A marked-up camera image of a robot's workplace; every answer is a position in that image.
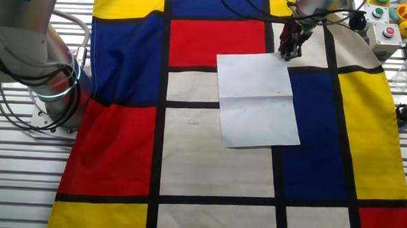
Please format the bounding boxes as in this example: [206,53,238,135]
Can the colour block tablecloth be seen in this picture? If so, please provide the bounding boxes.
[46,0,407,228]

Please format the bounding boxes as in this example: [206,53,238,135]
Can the white paper sheet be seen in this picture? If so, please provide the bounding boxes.
[212,49,305,152]

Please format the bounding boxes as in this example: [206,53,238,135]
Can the green button box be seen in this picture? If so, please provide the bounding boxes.
[362,3,391,26]

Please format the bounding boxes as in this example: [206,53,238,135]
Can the red button box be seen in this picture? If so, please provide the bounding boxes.
[364,21,404,62]

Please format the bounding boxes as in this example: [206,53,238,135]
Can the black base cable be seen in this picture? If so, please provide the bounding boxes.
[0,32,85,136]

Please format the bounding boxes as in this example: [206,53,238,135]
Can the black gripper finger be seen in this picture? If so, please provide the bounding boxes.
[278,40,292,60]
[290,41,303,62]

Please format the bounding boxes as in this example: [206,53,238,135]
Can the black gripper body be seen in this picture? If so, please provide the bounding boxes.
[279,20,314,47]

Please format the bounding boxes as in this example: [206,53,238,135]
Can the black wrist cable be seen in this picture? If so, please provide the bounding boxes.
[216,0,367,27]

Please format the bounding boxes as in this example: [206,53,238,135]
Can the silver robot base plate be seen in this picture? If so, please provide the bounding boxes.
[28,101,83,140]

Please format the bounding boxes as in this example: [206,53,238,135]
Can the thick grey cable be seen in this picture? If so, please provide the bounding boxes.
[42,7,93,69]

